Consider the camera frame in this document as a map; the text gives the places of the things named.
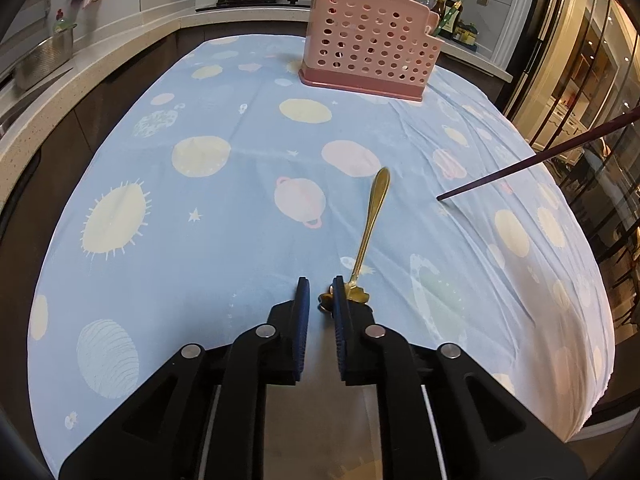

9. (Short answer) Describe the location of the blue planet-print tablecloth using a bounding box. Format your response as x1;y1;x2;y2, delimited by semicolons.
29;34;615;476

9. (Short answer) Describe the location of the black gas stove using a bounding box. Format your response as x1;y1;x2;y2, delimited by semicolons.
196;0;313;12

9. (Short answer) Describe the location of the gold flower-handled spoon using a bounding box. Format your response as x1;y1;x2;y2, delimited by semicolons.
318;167;391;313

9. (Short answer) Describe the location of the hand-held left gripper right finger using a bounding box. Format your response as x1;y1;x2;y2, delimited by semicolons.
331;275;586;480

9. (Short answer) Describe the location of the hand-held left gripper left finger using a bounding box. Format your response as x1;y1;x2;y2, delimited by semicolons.
59;276;311;480

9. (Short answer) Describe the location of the glass door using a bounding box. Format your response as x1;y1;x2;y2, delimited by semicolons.
505;0;640;321

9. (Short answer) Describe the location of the group of condiment bottles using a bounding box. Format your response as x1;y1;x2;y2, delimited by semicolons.
425;0;480;45

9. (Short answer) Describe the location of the pink perforated utensil holder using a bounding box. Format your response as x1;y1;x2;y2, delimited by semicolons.
298;0;443;104

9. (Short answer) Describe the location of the dark red chopstick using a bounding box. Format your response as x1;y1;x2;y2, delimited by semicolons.
436;111;640;202

